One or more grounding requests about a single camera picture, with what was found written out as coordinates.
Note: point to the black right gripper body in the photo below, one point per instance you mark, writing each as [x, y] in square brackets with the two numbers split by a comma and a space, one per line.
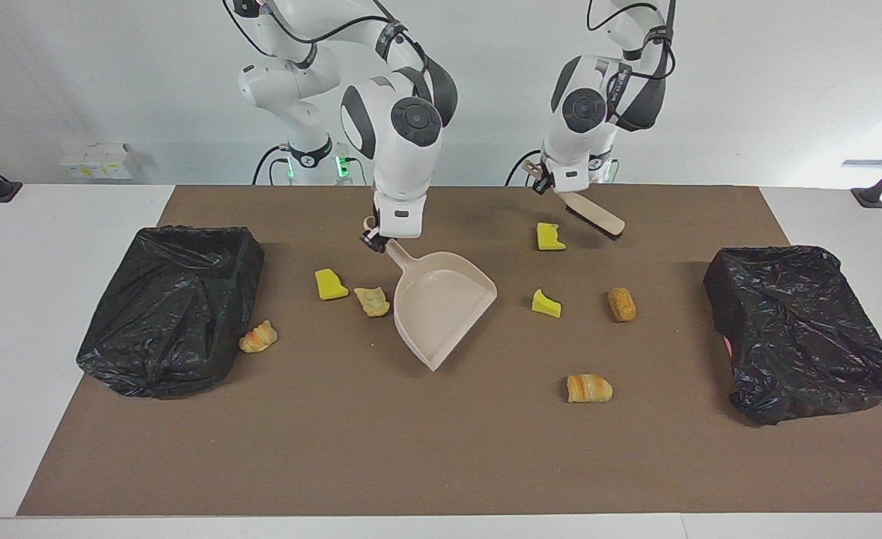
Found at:
[373, 239]

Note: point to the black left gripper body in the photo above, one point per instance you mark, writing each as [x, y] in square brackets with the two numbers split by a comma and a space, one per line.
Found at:
[540, 178]

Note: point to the notched yellow sponge piece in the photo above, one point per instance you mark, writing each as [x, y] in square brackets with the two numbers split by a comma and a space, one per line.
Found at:
[549, 238]

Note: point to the beige hand brush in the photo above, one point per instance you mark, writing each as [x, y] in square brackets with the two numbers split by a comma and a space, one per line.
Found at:
[598, 215]

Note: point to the beige plastic dustpan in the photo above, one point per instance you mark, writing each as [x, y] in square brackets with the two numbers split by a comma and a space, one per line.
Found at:
[441, 307]

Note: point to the yellow green sponge wedge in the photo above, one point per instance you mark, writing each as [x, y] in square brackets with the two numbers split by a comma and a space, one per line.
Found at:
[544, 305]

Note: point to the brown oval bread roll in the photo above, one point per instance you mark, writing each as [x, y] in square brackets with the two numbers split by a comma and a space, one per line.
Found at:
[621, 305]

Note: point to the striped orange croissant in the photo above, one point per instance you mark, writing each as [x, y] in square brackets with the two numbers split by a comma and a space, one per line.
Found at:
[589, 388]

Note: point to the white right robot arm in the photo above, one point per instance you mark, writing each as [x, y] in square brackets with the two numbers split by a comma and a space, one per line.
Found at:
[403, 150]

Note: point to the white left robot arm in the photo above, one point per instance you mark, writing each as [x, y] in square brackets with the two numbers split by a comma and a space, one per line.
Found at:
[583, 112]

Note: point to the black bag lined bin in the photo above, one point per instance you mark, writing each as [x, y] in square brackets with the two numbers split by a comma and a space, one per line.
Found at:
[164, 314]
[800, 337]

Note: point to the pale flaky pastry piece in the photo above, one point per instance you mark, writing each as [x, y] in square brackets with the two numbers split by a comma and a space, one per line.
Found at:
[372, 302]

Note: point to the plain yellow sponge piece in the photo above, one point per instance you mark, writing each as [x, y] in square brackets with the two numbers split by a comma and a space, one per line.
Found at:
[330, 286]

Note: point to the small curled croissant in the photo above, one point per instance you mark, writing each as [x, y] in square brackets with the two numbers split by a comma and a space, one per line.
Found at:
[258, 337]

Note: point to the brown table mat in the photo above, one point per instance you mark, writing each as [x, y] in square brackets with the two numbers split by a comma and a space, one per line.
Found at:
[336, 464]

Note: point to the white wall socket box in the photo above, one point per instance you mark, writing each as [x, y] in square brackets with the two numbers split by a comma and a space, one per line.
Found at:
[96, 162]

